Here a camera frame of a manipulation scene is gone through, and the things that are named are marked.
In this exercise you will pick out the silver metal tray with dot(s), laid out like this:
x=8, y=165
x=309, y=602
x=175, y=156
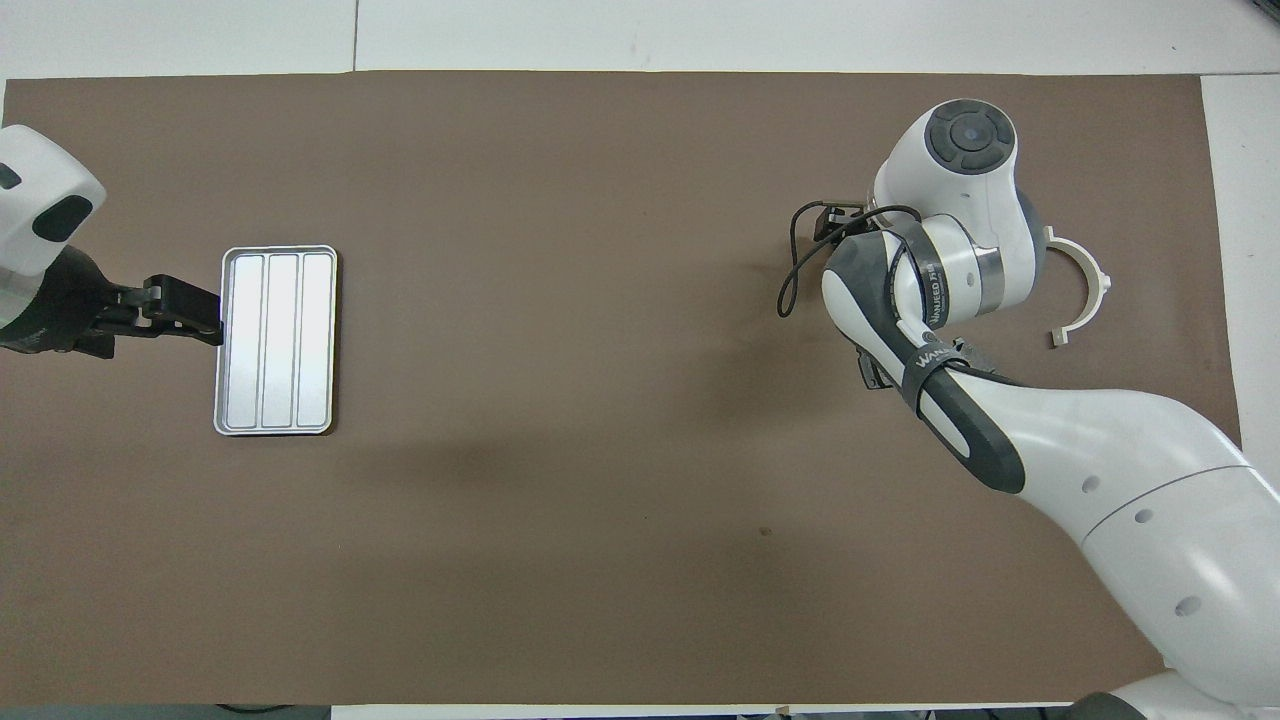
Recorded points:
x=275, y=340

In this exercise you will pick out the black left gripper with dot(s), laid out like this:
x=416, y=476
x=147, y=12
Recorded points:
x=60, y=310

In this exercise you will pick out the dark grey grooved brake pad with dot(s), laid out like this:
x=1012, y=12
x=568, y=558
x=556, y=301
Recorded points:
x=872, y=375

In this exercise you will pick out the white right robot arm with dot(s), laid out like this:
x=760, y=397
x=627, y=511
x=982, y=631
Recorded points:
x=1150, y=480

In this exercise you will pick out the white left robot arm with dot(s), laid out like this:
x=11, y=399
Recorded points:
x=30, y=200

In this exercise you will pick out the brown table mat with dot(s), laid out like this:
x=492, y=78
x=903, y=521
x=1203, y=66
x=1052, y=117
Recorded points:
x=600, y=150

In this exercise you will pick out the white curved plastic bracket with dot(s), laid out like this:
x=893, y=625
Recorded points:
x=1098, y=290

